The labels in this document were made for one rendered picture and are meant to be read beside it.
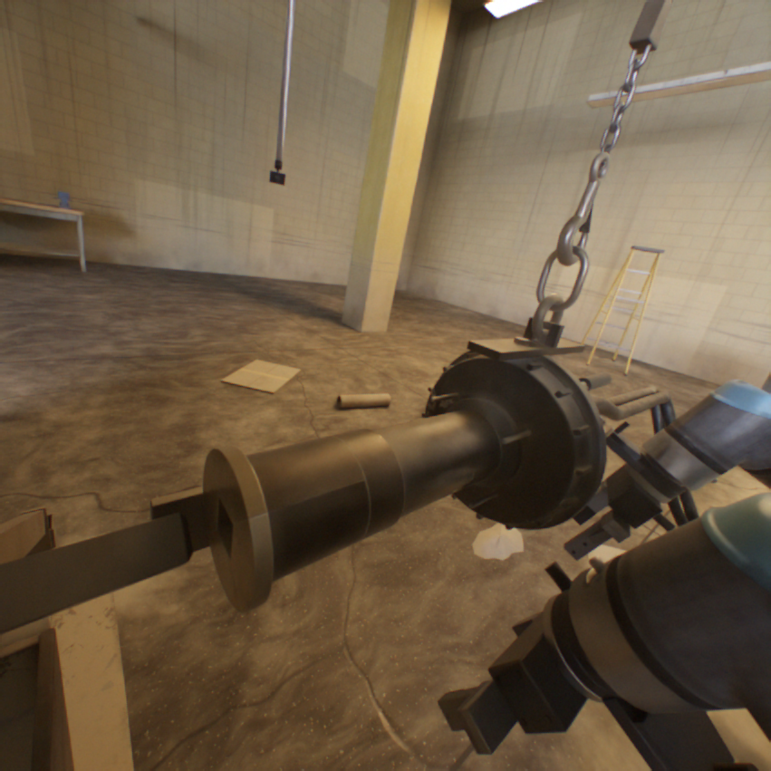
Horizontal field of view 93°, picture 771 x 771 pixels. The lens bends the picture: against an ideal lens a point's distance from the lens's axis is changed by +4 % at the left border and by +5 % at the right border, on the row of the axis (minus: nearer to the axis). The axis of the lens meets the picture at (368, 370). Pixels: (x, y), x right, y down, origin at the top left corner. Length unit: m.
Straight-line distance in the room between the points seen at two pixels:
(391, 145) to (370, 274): 1.49
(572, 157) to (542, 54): 2.39
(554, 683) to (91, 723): 0.94
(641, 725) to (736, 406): 0.45
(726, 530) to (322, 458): 0.28
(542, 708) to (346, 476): 0.23
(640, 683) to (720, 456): 0.43
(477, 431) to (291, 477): 0.28
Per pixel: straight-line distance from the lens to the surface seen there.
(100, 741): 1.13
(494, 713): 0.43
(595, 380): 0.89
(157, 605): 1.51
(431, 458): 0.44
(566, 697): 0.41
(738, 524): 0.30
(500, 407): 0.57
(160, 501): 0.44
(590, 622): 0.36
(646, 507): 0.72
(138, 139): 8.38
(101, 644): 1.24
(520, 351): 0.52
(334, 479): 0.35
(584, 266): 0.60
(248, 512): 0.31
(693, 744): 0.43
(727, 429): 0.72
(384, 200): 4.99
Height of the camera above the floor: 1.17
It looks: 19 degrees down
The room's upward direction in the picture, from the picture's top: 11 degrees clockwise
